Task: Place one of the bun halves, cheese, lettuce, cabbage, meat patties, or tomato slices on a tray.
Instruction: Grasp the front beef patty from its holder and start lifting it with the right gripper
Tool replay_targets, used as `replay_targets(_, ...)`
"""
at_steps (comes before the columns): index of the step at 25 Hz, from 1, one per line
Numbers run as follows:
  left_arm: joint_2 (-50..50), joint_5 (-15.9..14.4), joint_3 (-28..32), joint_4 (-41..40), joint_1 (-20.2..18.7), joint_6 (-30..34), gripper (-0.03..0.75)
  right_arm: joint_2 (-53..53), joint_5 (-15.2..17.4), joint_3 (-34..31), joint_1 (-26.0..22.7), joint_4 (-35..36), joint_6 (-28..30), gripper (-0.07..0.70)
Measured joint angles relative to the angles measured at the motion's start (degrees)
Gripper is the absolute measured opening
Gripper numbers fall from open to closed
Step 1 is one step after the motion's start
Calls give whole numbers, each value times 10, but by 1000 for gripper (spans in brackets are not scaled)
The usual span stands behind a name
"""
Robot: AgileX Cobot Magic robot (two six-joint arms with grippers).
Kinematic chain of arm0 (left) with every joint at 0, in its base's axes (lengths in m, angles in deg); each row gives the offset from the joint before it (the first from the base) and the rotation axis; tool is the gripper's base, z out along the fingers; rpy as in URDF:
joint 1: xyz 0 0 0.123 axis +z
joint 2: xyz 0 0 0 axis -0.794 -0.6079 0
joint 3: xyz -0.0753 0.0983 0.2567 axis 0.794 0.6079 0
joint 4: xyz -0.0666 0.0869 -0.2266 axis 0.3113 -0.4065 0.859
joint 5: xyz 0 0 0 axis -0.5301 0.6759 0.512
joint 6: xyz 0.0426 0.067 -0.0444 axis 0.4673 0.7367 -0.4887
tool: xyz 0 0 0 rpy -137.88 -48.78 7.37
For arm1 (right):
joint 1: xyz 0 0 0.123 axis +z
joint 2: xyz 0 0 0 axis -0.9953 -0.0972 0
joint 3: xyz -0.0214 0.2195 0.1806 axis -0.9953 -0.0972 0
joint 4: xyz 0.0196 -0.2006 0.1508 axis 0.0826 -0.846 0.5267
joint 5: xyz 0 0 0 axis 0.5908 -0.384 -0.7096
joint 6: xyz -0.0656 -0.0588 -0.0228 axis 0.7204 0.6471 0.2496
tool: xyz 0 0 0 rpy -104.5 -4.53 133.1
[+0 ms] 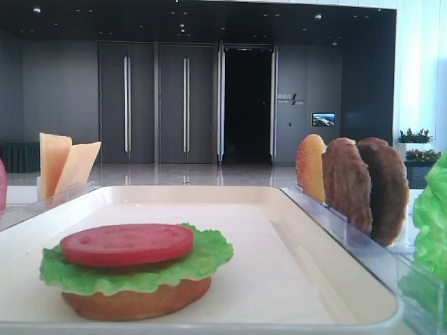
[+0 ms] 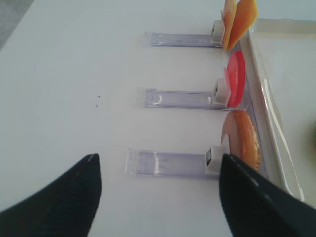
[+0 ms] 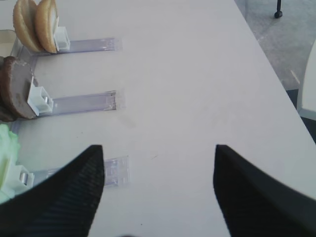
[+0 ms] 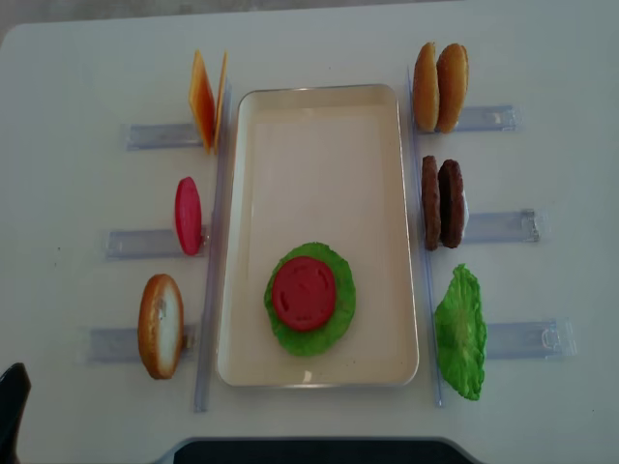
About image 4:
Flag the clear holder rail bread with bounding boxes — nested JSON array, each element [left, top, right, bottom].
[[79, 323, 197, 366]]

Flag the standing white bread slice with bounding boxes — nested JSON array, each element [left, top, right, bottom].
[[137, 274, 184, 380]]

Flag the clear holder rail cheese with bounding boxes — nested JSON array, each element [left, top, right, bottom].
[[121, 124, 203, 151]]

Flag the long clear left rail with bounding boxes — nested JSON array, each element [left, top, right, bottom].
[[193, 77, 234, 413]]

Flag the cream rectangular metal tray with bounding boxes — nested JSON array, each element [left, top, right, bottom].
[[217, 84, 419, 388]]

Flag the orange cheese slice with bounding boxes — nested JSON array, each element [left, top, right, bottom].
[[188, 49, 216, 153], [213, 49, 228, 155]]

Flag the green lettuce leaf on tray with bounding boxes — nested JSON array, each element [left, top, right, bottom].
[[263, 242, 356, 357]]

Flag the brown meat patty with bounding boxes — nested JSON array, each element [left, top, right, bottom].
[[422, 156, 441, 250], [438, 159, 465, 248]]

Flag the standing green lettuce leaf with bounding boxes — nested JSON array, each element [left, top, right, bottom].
[[434, 264, 487, 401]]

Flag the red tomato slice on tray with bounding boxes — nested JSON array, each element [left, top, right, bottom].
[[269, 256, 337, 333]]

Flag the clear holder rail tomato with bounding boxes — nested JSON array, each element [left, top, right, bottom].
[[102, 229, 188, 261]]

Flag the right orange cheese slice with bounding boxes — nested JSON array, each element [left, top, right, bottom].
[[213, 49, 228, 155]]

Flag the right golden bun half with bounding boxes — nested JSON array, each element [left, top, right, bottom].
[[436, 43, 469, 133]]

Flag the left golden bun half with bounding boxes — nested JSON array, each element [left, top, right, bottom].
[[412, 42, 439, 132]]

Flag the clear holder rail lettuce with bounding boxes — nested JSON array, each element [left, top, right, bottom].
[[486, 318, 577, 360]]

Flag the black object bottom left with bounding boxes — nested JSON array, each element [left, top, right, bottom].
[[0, 362, 31, 463]]

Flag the golden bun half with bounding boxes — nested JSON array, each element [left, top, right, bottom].
[[436, 43, 469, 133], [412, 42, 439, 132]]

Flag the left orange cheese slice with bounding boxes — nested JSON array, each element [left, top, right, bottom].
[[188, 49, 216, 153]]

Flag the standing red tomato slice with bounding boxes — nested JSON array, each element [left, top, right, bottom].
[[174, 177, 202, 256]]

